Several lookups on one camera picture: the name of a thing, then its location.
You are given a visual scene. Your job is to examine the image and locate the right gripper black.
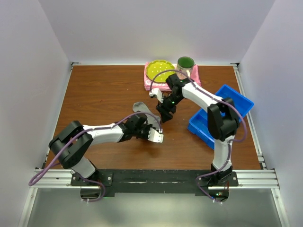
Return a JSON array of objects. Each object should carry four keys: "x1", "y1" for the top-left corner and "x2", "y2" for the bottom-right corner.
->
[{"x1": 156, "y1": 93, "x2": 183, "y2": 123}]

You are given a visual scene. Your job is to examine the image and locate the grey sock black stripes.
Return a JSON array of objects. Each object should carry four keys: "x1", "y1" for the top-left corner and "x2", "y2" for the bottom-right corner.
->
[{"x1": 133, "y1": 102, "x2": 160, "y2": 129}]

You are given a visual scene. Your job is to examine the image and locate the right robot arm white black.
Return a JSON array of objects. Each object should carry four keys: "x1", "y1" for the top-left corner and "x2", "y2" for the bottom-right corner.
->
[{"x1": 149, "y1": 74, "x2": 240, "y2": 187}]

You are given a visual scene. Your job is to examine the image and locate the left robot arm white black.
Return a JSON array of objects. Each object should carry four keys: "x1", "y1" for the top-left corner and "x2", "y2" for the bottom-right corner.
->
[{"x1": 49, "y1": 113, "x2": 157, "y2": 185}]

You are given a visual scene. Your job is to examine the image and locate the pink folded cloth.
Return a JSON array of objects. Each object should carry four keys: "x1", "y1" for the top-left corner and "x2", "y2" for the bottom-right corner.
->
[{"x1": 143, "y1": 61, "x2": 202, "y2": 92}]

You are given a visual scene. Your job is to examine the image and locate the blue plastic divided bin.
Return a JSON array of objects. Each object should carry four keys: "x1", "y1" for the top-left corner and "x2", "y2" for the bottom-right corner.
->
[{"x1": 187, "y1": 84, "x2": 254, "y2": 150}]

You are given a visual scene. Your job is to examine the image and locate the yellow-green dotted plate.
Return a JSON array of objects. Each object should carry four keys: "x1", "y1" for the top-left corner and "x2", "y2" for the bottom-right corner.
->
[{"x1": 145, "y1": 60, "x2": 175, "y2": 83}]

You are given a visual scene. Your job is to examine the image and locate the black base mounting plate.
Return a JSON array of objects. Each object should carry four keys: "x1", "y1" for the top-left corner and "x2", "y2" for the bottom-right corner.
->
[{"x1": 71, "y1": 169, "x2": 239, "y2": 201}]

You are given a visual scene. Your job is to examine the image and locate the cream mug green inside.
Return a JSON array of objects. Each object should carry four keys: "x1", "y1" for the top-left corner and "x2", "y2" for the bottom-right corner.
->
[{"x1": 176, "y1": 56, "x2": 195, "y2": 79}]

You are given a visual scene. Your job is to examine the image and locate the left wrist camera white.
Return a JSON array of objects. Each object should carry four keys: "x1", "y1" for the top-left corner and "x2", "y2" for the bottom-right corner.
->
[{"x1": 148, "y1": 128, "x2": 164, "y2": 143}]

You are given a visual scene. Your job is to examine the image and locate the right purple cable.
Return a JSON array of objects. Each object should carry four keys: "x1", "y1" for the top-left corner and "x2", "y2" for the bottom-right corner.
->
[{"x1": 149, "y1": 69, "x2": 248, "y2": 205}]

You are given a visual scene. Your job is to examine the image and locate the purple cable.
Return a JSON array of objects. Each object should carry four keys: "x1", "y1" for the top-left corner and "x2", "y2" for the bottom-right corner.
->
[
  {"x1": 28, "y1": 112, "x2": 164, "y2": 205},
  {"x1": 149, "y1": 69, "x2": 248, "y2": 205}
]

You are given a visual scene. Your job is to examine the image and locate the aluminium frame rail front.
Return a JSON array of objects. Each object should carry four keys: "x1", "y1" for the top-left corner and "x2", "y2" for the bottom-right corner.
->
[{"x1": 18, "y1": 169, "x2": 99, "y2": 227}]

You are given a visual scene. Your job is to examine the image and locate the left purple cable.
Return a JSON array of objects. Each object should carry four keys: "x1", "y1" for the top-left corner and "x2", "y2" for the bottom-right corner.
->
[{"x1": 28, "y1": 112, "x2": 164, "y2": 205}]

